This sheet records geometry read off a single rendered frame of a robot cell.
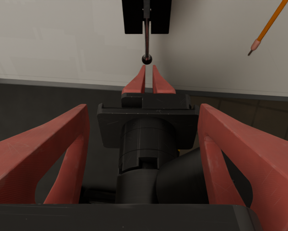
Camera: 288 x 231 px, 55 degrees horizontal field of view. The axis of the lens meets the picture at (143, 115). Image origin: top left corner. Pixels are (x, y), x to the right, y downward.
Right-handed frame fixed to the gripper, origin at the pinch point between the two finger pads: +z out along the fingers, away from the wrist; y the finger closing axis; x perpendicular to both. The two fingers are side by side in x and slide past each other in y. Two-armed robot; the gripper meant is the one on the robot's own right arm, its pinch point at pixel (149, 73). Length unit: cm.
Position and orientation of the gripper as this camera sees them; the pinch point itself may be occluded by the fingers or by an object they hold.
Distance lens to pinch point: 35.4
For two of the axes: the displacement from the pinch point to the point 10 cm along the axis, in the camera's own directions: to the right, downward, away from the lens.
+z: 0.2, -7.9, 6.2
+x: 0.0, 6.2, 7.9
